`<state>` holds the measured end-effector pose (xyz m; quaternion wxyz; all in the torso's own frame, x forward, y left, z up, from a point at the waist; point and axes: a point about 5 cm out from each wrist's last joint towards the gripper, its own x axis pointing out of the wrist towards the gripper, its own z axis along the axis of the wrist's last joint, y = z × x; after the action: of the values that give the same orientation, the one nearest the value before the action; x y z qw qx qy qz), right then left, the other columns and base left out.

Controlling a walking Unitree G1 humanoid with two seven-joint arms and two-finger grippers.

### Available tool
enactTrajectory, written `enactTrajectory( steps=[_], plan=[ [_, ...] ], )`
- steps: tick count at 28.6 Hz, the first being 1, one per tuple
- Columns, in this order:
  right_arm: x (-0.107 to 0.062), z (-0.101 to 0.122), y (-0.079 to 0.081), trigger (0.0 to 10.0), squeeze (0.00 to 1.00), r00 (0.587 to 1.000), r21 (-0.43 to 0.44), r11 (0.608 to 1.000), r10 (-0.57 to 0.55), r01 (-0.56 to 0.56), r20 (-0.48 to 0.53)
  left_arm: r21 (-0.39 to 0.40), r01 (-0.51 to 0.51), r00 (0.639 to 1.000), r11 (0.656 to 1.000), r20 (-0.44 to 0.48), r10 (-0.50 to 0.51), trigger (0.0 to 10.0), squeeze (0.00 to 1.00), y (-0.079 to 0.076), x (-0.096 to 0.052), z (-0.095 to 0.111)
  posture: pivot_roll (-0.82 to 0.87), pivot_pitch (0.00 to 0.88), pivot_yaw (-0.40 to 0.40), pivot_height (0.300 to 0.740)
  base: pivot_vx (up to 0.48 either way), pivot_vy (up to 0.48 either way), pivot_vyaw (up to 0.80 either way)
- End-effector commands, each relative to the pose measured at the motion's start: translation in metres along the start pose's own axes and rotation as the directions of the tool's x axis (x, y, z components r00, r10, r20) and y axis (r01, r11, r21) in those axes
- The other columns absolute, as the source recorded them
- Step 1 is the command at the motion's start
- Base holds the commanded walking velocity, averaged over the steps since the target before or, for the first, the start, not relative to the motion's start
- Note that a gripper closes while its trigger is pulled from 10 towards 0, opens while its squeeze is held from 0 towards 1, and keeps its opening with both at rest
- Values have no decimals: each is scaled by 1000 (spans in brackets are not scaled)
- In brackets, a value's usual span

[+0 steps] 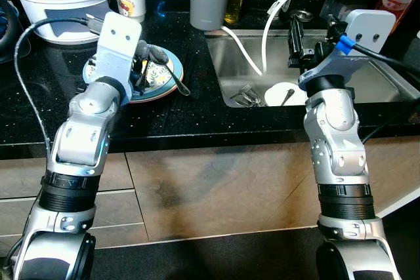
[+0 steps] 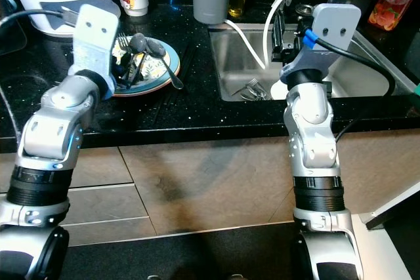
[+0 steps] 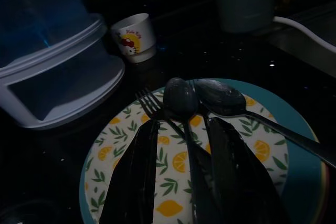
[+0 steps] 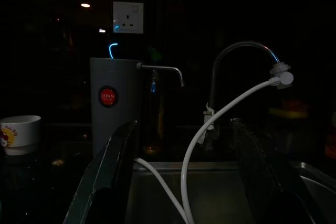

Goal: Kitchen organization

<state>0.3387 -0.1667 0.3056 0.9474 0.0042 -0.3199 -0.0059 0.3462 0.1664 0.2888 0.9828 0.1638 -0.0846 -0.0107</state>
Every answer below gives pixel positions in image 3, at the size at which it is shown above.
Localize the white hose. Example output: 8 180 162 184
272 16 336 55

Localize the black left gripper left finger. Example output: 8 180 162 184
99 119 160 224

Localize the stainless steel sink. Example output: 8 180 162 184
267 0 336 78

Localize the dark metal spoon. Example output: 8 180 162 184
162 77 208 224
195 78 336 169

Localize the teal plate with rainbow rim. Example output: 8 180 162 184
79 78 331 224

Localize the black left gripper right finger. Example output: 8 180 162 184
206 117 289 224

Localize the white cartoon cat cup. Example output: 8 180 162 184
110 13 158 64

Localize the lemon print plate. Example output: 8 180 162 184
84 87 289 224

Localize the white stacked plastic container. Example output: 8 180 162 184
0 0 126 131

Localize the dark metal fork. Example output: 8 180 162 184
134 88 211 162

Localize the grey insulated tumbler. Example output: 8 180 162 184
212 0 277 34

